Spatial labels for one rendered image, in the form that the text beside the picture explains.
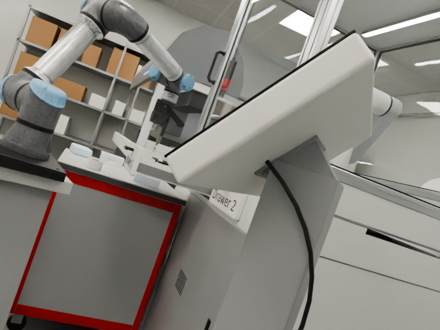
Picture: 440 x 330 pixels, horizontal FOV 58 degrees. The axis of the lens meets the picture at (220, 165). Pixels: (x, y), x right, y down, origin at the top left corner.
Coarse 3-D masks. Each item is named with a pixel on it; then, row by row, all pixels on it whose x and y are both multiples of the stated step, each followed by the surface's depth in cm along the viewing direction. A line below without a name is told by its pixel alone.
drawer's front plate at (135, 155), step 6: (132, 144) 169; (138, 150) 147; (126, 156) 174; (132, 156) 156; (138, 156) 147; (126, 162) 167; (138, 162) 147; (126, 168) 161; (132, 168) 147; (132, 174) 147
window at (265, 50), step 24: (264, 0) 185; (288, 0) 157; (312, 0) 136; (264, 24) 174; (288, 24) 149; (240, 48) 194; (264, 48) 164; (288, 48) 141; (240, 72) 182; (264, 72) 155; (288, 72) 135; (216, 96) 206; (240, 96) 171
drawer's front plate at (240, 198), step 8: (224, 192) 143; (232, 192) 136; (216, 200) 148; (224, 200) 141; (232, 200) 134; (240, 200) 128; (224, 208) 138; (232, 208) 132; (240, 208) 128; (232, 216) 130
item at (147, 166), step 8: (144, 160) 150; (152, 160) 175; (144, 168) 150; (152, 168) 151; (160, 168) 152; (168, 168) 153; (152, 176) 152; (160, 176) 152; (168, 176) 153; (176, 184) 155; (184, 184) 156; (200, 192) 158; (208, 192) 159
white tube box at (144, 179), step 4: (132, 176) 188; (136, 176) 182; (140, 176) 183; (144, 176) 183; (148, 176) 190; (136, 180) 182; (140, 180) 183; (144, 180) 183; (148, 180) 184; (152, 180) 185; (156, 180) 185; (144, 184) 184; (148, 184) 184; (152, 184) 185; (156, 184) 185; (156, 188) 186
